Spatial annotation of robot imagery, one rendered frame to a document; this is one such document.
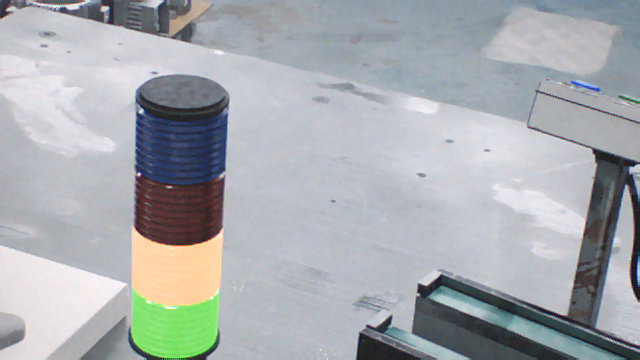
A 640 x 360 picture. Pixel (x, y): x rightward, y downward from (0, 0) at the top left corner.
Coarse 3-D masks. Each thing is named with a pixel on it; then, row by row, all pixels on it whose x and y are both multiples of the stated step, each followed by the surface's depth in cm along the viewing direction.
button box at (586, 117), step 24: (552, 96) 127; (576, 96) 126; (600, 96) 125; (528, 120) 129; (552, 120) 127; (576, 120) 126; (600, 120) 125; (624, 120) 124; (600, 144) 125; (624, 144) 124
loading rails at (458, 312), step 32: (448, 288) 122; (480, 288) 121; (384, 320) 115; (416, 320) 122; (448, 320) 120; (480, 320) 118; (512, 320) 118; (544, 320) 118; (576, 320) 117; (384, 352) 112; (416, 352) 111; (448, 352) 113; (480, 352) 119; (512, 352) 117; (544, 352) 115; (576, 352) 115; (608, 352) 115
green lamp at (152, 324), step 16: (144, 304) 88; (160, 304) 87; (192, 304) 88; (208, 304) 89; (144, 320) 89; (160, 320) 88; (176, 320) 88; (192, 320) 88; (208, 320) 89; (144, 336) 89; (160, 336) 89; (176, 336) 88; (192, 336) 89; (208, 336) 90; (160, 352) 89; (176, 352) 89; (192, 352) 89
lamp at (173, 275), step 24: (144, 240) 86; (216, 240) 87; (144, 264) 87; (168, 264) 86; (192, 264) 86; (216, 264) 88; (144, 288) 88; (168, 288) 87; (192, 288) 87; (216, 288) 89
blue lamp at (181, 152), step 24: (144, 120) 82; (168, 120) 81; (192, 120) 82; (216, 120) 82; (144, 144) 83; (168, 144) 82; (192, 144) 82; (216, 144) 83; (144, 168) 84; (168, 168) 83; (192, 168) 83; (216, 168) 84
